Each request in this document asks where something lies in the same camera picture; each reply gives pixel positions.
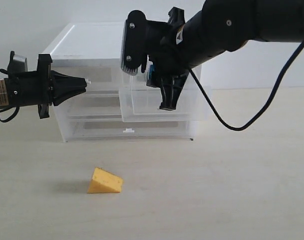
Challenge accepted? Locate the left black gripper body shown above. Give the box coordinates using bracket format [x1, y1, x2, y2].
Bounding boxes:
[7, 54, 54, 119]

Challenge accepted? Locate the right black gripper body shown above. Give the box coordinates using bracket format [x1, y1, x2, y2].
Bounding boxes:
[145, 7, 187, 78]

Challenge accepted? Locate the white bottle teal label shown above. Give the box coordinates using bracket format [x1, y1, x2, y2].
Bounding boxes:
[146, 64, 159, 88]

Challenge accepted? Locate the yellow cheese wedge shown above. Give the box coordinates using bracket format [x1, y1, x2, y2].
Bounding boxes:
[87, 167, 123, 194]

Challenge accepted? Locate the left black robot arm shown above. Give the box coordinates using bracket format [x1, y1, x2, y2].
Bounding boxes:
[0, 51, 87, 123]

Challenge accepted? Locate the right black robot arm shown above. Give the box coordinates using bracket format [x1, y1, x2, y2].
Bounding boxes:
[142, 0, 304, 111]

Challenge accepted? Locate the white plastic drawer cabinet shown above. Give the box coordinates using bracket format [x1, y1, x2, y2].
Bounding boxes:
[41, 21, 212, 143]

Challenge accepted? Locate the left black cable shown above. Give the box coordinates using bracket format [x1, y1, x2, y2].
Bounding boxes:
[0, 106, 20, 123]

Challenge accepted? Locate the black cable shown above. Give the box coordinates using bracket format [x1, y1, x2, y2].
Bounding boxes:
[189, 34, 304, 132]
[0, 106, 20, 123]

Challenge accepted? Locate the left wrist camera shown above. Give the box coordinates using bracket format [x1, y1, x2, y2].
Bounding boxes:
[7, 51, 28, 74]

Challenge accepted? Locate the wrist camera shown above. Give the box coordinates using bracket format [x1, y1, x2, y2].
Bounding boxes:
[7, 51, 28, 74]
[120, 10, 147, 76]

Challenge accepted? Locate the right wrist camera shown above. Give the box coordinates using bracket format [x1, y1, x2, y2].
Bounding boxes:
[120, 10, 147, 76]

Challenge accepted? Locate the right black cable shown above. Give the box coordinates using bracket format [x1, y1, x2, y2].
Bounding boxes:
[189, 34, 304, 132]

